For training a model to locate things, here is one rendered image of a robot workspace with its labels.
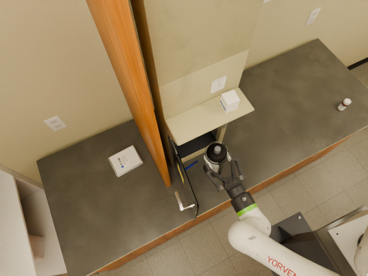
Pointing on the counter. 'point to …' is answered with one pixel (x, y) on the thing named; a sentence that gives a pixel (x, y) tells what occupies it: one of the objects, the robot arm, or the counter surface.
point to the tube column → (192, 33)
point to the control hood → (204, 119)
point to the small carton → (229, 101)
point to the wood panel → (130, 72)
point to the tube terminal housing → (194, 93)
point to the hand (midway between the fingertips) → (216, 156)
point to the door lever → (181, 202)
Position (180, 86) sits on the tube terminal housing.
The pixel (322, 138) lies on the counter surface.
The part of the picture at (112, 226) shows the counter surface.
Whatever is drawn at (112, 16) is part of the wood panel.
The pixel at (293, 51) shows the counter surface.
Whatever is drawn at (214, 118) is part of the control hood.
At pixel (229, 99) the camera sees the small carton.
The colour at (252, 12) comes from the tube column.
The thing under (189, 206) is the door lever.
